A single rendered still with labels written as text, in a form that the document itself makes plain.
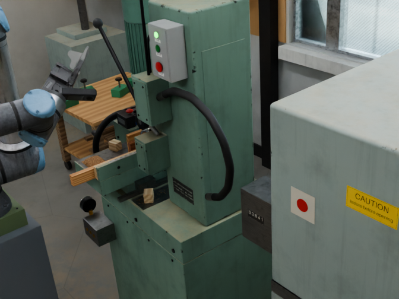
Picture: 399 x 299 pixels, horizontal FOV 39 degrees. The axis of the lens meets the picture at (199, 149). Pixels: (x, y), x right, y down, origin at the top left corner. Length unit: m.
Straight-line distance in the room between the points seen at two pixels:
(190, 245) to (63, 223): 1.72
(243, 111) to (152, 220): 0.49
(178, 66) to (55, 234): 1.97
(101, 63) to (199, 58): 2.82
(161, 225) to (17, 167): 0.75
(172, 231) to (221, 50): 0.62
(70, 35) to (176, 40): 2.89
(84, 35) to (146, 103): 2.72
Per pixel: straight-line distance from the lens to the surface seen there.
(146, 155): 1.88
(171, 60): 1.63
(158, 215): 1.99
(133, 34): 1.96
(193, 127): 1.74
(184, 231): 1.90
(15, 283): 2.61
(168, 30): 1.61
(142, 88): 1.76
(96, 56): 4.40
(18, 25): 5.13
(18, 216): 2.51
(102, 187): 2.05
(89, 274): 3.08
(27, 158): 2.42
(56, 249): 3.31
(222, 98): 1.74
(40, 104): 1.72
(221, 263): 2.02
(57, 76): 1.93
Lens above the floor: 1.91
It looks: 28 degrees down
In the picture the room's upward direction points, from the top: 4 degrees counter-clockwise
